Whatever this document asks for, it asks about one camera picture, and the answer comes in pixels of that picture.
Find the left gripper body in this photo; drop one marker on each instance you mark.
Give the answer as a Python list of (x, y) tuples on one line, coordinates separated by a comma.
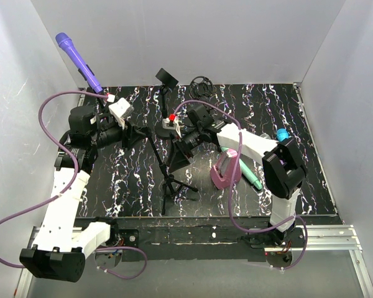
[(126, 135)]

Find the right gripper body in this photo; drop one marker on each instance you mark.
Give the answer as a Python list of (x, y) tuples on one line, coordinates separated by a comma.
[(185, 146)]

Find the black clamp arm green mic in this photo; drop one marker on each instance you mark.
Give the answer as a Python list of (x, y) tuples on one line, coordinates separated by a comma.
[(171, 187)]

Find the black clamp arm purple mic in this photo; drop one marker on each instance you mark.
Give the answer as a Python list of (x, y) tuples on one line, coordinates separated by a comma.
[(101, 100)]

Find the black tripod shock-mount stand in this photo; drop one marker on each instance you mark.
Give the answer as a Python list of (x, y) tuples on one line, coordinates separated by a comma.
[(201, 88)]

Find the black round-base desk stand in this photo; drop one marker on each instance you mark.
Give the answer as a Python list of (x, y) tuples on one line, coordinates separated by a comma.
[(168, 84)]

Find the green microphone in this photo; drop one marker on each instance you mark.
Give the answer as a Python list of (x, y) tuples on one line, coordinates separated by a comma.
[(250, 176)]

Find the blue microphone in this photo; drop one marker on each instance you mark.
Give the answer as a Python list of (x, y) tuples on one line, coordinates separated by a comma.
[(282, 134)]

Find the glitter purple microphone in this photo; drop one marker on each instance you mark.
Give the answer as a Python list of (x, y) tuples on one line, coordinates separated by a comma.
[(265, 136)]

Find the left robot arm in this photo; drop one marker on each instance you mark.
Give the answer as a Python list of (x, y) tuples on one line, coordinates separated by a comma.
[(57, 251)]

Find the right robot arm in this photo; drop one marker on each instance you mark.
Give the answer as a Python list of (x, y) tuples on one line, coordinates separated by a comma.
[(281, 161)]

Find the pink phone dock stand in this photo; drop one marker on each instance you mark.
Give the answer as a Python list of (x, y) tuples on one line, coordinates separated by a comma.
[(222, 170)]

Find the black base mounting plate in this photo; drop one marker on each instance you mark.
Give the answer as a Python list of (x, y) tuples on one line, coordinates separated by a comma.
[(199, 238)]

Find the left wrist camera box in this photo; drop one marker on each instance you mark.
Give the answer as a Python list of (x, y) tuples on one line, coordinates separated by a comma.
[(121, 110)]

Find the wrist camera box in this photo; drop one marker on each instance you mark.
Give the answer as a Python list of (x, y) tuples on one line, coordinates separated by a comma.
[(171, 124), (121, 110)]

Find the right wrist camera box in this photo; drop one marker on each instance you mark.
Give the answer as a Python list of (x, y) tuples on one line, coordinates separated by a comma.
[(171, 124)]

